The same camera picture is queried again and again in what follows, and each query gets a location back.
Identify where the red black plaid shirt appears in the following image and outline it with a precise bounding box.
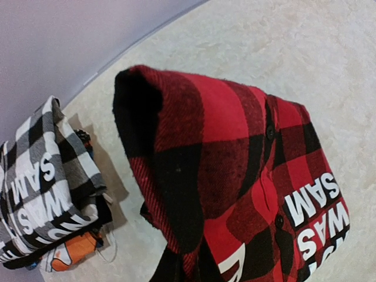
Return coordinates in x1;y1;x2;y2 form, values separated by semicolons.
113;65;350;281

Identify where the black white checkered folded shirt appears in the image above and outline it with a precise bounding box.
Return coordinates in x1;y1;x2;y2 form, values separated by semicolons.
1;97;112;270

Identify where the orange white folded garment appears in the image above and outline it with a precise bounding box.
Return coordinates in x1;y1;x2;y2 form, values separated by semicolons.
38;230;118;273

